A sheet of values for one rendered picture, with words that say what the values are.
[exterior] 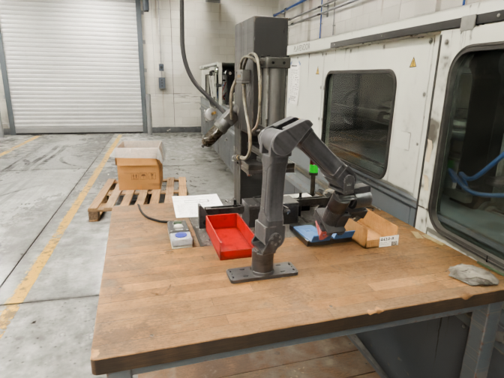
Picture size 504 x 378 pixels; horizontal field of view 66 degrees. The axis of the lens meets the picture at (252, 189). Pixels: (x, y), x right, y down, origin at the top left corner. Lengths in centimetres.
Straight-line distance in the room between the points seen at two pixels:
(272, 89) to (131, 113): 928
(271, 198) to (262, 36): 66
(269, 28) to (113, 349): 112
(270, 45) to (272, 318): 95
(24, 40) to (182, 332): 1029
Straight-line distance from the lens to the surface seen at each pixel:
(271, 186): 103
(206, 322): 95
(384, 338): 209
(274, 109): 141
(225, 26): 1078
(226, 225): 145
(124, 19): 1062
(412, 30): 176
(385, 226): 146
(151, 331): 94
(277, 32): 150
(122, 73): 1055
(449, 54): 156
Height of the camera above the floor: 144
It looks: 16 degrees down
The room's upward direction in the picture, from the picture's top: 1 degrees clockwise
